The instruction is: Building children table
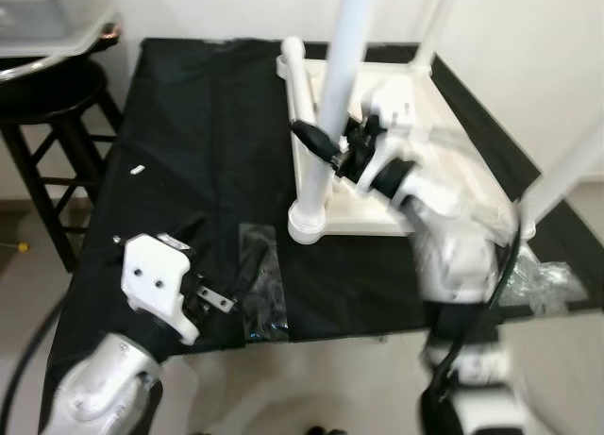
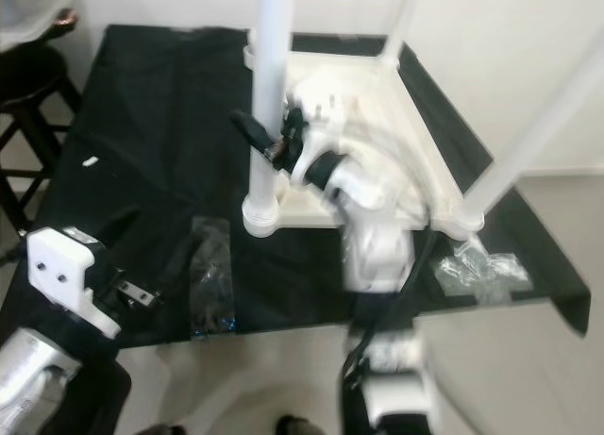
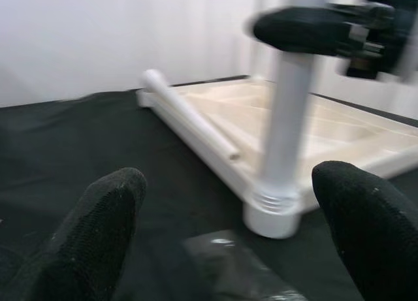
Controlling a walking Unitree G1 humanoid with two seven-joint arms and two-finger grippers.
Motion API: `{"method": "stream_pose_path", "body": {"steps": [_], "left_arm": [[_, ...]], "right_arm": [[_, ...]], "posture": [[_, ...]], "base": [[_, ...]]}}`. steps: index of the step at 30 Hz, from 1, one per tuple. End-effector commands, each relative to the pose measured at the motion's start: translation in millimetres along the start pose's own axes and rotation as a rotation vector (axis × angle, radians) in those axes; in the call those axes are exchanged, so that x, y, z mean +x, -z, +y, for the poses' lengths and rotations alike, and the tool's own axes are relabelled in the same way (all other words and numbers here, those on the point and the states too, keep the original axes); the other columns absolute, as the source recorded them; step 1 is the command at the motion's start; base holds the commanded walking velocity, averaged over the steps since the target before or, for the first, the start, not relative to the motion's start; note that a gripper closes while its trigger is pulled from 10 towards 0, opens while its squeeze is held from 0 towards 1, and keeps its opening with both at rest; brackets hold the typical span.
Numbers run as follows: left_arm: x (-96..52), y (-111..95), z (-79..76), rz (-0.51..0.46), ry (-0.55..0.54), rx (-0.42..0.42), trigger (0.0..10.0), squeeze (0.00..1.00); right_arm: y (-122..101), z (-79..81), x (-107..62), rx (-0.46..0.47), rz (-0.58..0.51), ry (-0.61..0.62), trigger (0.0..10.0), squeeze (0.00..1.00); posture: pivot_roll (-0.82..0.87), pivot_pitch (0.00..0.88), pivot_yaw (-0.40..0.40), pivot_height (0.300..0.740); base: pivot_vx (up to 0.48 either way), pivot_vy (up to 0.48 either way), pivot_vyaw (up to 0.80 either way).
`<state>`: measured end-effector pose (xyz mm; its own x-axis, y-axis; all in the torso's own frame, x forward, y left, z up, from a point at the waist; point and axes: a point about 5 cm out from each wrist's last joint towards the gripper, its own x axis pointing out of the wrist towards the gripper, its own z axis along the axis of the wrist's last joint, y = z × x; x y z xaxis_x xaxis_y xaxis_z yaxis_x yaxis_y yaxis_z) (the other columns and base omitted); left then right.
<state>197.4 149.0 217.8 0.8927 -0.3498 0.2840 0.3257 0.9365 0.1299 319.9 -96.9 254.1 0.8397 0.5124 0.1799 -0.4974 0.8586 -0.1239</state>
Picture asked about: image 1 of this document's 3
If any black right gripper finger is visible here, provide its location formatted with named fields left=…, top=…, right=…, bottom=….
left=290, top=118, right=342, bottom=173

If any clear tape strip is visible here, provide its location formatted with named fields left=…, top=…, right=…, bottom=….
left=238, top=223, right=290, bottom=344

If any black table cloth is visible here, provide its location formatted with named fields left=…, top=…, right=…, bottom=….
left=38, top=37, right=604, bottom=431

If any crumpled clear tape patch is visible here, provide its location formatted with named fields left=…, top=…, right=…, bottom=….
left=500, top=256, right=591, bottom=313

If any black wooden stool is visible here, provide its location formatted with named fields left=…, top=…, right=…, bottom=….
left=0, top=58, right=124, bottom=272

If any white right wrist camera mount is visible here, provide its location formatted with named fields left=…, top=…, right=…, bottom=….
left=354, top=84, right=418, bottom=198

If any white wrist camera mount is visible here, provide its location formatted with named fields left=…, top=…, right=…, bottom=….
left=123, top=232, right=202, bottom=347
left=354, top=84, right=418, bottom=198

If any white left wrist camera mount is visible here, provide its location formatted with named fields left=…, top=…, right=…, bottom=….
left=123, top=232, right=202, bottom=347

